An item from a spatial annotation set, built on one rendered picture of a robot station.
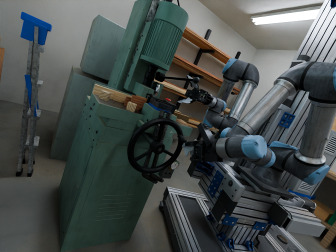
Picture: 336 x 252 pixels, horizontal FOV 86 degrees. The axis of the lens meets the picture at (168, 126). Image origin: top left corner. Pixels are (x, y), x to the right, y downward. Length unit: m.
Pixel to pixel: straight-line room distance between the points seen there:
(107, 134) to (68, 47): 2.47
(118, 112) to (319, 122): 0.86
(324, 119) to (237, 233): 0.99
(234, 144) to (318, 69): 0.43
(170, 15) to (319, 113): 0.80
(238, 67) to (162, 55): 0.53
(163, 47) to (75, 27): 2.38
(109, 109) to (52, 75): 2.48
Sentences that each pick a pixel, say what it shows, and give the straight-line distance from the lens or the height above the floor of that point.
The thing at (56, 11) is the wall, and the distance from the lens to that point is 3.30.
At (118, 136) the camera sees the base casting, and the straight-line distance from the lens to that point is 0.95.
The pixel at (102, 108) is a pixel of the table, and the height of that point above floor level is 0.88.
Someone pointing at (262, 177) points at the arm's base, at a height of 0.84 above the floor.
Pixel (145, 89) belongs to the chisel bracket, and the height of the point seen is 1.02.
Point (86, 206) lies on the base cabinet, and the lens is 1.17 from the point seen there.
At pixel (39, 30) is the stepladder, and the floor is 1.09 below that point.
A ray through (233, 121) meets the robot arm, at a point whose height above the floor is 1.04.
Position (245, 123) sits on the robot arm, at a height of 1.07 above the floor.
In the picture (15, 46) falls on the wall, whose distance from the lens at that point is 3.34.
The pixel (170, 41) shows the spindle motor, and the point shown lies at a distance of 1.04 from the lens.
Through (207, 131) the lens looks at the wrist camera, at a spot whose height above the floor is 0.98.
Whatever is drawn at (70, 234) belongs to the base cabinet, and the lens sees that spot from 1.30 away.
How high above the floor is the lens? 1.09
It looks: 12 degrees down
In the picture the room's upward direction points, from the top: 23 degrees clockwise
